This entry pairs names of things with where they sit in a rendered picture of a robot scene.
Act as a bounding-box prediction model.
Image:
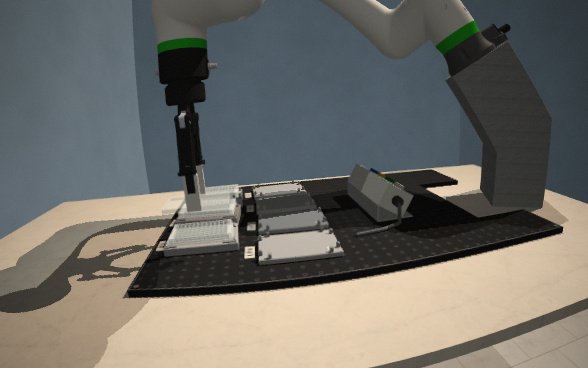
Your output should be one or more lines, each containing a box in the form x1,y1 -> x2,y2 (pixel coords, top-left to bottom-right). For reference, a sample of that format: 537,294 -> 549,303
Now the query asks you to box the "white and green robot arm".
151,0 -> 511,86

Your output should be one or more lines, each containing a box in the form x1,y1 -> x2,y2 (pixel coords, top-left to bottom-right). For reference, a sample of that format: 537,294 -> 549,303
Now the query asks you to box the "grey angled control panel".
347,164 -> 413,237

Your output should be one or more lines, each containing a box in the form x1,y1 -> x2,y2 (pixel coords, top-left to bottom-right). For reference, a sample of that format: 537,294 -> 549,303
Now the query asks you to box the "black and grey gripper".
165,82 -> 206,212

